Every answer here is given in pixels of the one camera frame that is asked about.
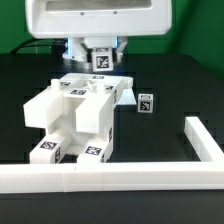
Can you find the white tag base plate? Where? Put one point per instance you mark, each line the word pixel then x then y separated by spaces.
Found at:
pixel 127 97

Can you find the white chair seat part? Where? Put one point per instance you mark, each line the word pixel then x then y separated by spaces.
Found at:
pixel 70 133

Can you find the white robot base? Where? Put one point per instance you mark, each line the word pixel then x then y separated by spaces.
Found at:
pixel 76 48

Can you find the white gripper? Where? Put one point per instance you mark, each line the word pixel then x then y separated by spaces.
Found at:
pixel 98 18

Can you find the white L-shaped obstacle fence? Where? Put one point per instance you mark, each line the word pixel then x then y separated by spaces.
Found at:
pixel 206 173

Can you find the white chair back part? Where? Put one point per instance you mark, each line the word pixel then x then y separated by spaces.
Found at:
pixel 48 106

